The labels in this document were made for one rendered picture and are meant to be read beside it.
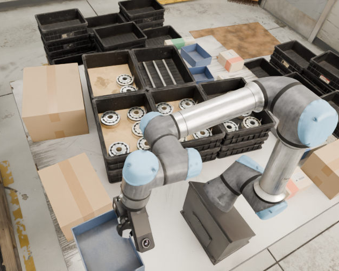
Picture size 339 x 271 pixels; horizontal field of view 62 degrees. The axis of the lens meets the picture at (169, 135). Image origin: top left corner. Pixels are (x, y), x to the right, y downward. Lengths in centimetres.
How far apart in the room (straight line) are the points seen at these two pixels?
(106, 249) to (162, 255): 43
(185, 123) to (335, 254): 192
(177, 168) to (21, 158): 203
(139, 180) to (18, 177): 193
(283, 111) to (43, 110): 116
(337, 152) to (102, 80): 138
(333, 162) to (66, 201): 130
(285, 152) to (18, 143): 222
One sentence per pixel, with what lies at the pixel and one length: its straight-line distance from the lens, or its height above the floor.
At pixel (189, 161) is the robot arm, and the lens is 68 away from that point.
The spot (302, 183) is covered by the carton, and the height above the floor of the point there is 77.
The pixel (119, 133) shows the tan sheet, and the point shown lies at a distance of 151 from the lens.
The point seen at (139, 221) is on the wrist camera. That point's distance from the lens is 77.
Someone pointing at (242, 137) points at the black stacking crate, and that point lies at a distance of 156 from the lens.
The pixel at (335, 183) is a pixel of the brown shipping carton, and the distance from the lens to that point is 167.
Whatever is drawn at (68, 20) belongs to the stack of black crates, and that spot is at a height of 49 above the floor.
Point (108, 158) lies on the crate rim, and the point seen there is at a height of 93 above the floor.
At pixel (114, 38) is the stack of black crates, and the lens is 283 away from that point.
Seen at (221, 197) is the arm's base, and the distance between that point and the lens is 120.
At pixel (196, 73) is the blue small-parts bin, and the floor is 71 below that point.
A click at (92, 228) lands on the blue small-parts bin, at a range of 99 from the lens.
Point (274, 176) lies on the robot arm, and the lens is 100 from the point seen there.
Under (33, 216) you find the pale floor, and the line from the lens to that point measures 229.
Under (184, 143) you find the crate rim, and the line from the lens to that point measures 136.
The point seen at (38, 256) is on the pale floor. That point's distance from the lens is 217.
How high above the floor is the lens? 198
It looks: 50 degrees down
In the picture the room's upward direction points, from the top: 8 degrees clockwise
